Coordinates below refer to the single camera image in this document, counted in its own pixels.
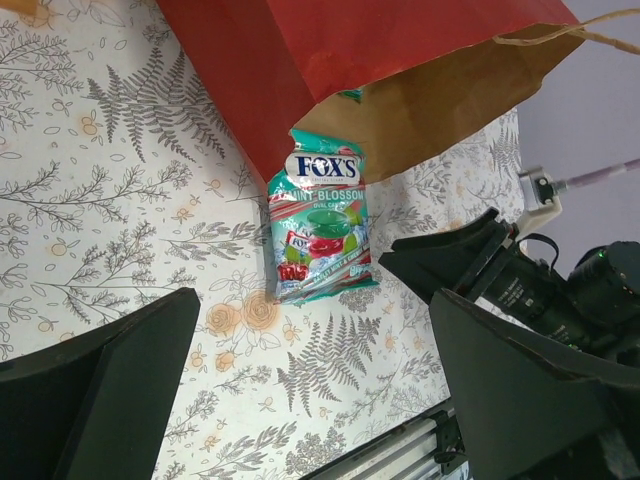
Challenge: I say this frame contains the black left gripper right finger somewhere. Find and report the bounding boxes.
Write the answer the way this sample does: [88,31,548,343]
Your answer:
[429,290,639,479]

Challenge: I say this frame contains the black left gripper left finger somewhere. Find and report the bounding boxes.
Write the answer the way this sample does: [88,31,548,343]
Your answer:
[1,288,199,479]

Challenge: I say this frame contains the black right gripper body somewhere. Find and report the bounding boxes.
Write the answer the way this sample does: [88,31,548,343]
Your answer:
[462,234,590,350]

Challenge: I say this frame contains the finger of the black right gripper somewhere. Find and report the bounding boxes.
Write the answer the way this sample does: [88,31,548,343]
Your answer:
[379,210,515,304]

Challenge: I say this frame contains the teal Fox's mint candy bag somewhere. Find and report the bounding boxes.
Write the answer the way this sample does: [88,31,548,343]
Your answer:
[267,129,376,303]

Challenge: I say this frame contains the red brown paper bag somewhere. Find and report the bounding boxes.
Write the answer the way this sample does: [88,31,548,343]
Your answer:
[159,0,610,183]

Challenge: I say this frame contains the green yellow candy bag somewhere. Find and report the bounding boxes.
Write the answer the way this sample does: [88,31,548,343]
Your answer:
[338,88,364,103]

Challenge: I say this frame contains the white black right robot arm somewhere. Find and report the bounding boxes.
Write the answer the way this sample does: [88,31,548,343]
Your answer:
[379,208,639,367]

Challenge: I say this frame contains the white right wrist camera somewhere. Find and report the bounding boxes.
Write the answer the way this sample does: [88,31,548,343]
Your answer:
[516,167,562,239]

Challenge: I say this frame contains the aluminium front rail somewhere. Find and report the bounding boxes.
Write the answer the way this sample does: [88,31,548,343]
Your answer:
[304,399,472,480]

